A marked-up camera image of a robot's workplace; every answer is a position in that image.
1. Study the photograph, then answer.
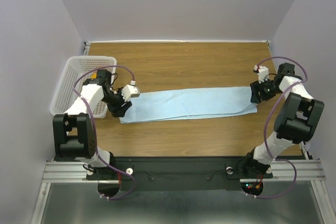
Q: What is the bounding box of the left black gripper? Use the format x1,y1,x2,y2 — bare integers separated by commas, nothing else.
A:
101,87,132,118

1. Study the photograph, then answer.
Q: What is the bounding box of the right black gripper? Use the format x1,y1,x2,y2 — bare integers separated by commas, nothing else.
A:
249,76,282,103

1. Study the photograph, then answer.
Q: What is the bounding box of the light blue towel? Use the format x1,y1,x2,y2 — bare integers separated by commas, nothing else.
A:
120,87,257,124

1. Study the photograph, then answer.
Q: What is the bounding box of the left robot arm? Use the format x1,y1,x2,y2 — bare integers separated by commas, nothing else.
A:
52,67,140,179

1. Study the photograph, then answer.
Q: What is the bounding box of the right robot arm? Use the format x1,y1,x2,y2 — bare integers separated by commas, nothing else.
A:
241,62,324,177

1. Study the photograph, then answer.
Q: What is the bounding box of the white plastic basket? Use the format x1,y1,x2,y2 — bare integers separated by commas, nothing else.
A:
49,56,117,115

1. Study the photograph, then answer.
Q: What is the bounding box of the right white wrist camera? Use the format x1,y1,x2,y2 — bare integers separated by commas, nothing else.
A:
253,65,269,83

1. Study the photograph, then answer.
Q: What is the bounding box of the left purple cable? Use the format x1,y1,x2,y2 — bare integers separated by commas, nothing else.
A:
72,65,137,200

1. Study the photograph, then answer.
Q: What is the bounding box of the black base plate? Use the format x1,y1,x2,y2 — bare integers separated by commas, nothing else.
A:
54,156,310,192

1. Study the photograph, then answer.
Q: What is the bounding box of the aluminium frame rail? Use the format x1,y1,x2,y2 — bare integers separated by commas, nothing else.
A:
42,159,326,184

